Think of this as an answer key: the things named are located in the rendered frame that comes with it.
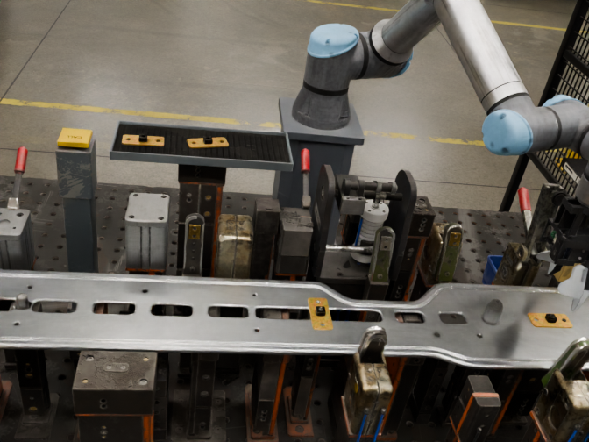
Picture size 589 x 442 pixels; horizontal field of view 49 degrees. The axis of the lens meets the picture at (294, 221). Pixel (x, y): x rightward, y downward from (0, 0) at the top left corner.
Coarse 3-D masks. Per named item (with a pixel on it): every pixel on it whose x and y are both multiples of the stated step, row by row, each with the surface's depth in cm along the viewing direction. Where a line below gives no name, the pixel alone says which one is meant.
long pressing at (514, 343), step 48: (0, 288) 116; (48, 288) 118; (96, 288) 119; (144, 288) 121; (192, 288) 123; (240, 288) 125; (288, 288) 127; (432, 288) 132; (480, 288) 134; (528, 288) 136; (0, 336) 107; (48, 336) 108; (96, 336) 110; (144, 336) 111; (192, 336) 113; (240, 336) 114; (288, 336) 116; (336, 336) 117; (432, 336) 121; (528, 336) 124; (576, 336) 126
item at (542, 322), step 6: (534, 318) 129; (540, 318) 129; (546, 318) 129; (552, 318) 128; (558, 318) 130; (534, 324) 127; (540, 324) 127; (546, 324) 127; (552, 324) 128; (558, 324) 128; (564, 324) 128; (570, 324) 128
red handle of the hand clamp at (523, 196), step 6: (522, 192) 141; (528, 192) 141; (522, 198) 141; (528, 198) 141; (522, 204) 140; (528, 204) 140; (522, 210) 140; (528, 210) 140; (522, 216) 140; (528, 216) 139; (528, 222) 139; (528, 228) 138; (534, 246) 137; (534, 252) 136
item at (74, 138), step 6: (60, 132) 132; (66, 132) 133; (72, 132) 133; (78, 132) 133; (84, 132) 134; (90, 132) 134; (60, 138) 131; (66, 138) 131; (72, 138) 131; (78, 138) 132; (84, 138) 132; (90, 138) 133; (60, 144) 130; (66, 144) 130; (72, 144) 130; (78, 144) 130; (84, 144) 130
